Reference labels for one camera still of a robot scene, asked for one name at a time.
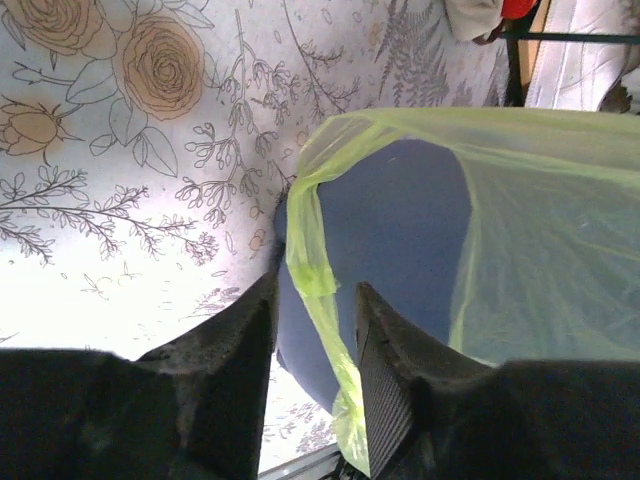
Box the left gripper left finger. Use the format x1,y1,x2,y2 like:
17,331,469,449
1,273,277,479

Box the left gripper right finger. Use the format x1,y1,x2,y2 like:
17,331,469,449
356,283,639,479

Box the green trash bag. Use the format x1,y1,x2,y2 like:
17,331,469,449
280,107,639,479

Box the blue trash bin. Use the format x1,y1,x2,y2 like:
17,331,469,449
273,138,474,414

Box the white shoe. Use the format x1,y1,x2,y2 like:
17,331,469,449
525,0,639,111

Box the wooden metal shelf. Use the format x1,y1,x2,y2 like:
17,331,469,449
518,1,639,113

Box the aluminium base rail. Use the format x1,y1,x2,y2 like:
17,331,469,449
258,444,347,480

